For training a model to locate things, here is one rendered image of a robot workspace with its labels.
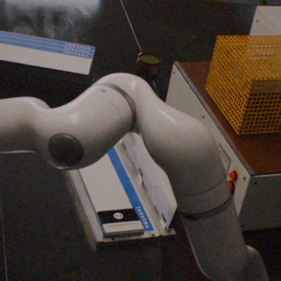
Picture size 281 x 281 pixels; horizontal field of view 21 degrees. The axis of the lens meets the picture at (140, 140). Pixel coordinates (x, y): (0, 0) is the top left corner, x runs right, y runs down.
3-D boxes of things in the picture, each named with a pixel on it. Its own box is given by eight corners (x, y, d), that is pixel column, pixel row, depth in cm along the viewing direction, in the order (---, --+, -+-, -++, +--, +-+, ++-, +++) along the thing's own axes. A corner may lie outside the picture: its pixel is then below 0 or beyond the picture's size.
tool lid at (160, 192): (134, 76, 214) (140, 77, 215) (115, 132, 223) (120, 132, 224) (190, 172, 181) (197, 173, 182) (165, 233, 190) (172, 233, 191)
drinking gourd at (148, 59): (136, 77, 257) (142, 48, 250) (160, 84, 255) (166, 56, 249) (128, 88, 250) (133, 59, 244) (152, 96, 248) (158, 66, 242)
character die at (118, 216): (96, 214, 193) (96, 211, 192) (133, 211, 196) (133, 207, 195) (101, 227, 189) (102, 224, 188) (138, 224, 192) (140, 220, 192)
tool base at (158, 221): (54, 142, 219) (56, 132, 217) (123, 138, 226) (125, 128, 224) (95, 248, 186) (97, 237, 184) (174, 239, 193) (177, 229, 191)
